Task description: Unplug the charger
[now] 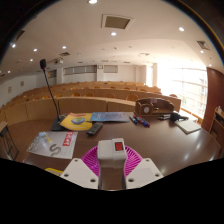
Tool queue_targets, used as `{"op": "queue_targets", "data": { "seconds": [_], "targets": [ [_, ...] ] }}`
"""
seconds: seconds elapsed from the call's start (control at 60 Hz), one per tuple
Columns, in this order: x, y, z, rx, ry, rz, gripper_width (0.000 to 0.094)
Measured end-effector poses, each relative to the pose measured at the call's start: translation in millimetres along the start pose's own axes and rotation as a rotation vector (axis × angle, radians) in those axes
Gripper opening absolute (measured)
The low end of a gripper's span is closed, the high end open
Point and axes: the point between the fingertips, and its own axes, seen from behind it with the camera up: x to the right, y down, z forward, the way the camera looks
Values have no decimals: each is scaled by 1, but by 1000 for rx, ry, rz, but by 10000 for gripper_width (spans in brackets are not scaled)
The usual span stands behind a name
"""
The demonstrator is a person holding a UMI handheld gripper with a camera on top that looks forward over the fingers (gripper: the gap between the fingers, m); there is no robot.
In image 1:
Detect small black-legged side table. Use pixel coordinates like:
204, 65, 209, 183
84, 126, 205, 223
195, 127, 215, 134
0, 120, 19, 161

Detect grey notebook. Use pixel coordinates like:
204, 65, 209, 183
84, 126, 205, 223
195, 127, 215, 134
174, 119, 202, 135

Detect wooden shelf unit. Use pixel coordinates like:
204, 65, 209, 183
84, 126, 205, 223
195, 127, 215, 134
209, 106, 224, 148

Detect black remote control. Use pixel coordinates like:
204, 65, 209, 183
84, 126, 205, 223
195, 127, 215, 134
86, 121, 104, 136

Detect brown wooden desk organizer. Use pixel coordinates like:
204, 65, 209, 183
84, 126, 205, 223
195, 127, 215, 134
134, 97, 176, 118

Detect black desk device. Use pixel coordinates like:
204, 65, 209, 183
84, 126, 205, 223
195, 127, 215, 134
159, 112, 189, 122

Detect black gooseneck desk microphone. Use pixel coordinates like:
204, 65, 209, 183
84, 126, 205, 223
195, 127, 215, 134
39, 58, 68, 132

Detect small ceiling vent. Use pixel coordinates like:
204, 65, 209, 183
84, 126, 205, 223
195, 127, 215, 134
196, 40, 211, 51

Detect blue marker pen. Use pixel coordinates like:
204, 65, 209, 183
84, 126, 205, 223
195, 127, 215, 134
129, 115, 139, 126

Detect white charger block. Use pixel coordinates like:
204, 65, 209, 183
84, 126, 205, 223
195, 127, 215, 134
96, 138, 128, 170

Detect large square ceiling vent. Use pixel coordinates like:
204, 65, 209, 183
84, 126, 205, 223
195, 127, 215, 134
101, 13, 134, 30

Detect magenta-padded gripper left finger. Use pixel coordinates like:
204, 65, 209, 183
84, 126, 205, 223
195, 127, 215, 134
59, 145, 101, 190

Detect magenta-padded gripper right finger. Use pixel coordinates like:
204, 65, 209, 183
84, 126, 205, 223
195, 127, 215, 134
123, 145, 164, 190

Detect red marker pen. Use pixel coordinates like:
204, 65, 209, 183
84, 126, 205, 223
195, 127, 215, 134
133, 115, 151, 128

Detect rows of wooden lecture seats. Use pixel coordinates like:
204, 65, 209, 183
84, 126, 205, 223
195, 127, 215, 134
0, 80, 183, 126

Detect blue booklet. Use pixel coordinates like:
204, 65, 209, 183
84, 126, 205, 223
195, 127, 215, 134
90, 111, 132, 123

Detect yellow booklet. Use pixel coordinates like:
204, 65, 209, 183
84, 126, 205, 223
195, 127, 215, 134
59, 112, 94, 132

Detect recessed ceiling lights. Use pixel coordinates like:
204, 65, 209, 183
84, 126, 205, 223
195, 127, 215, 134
10, 0, 214, 68

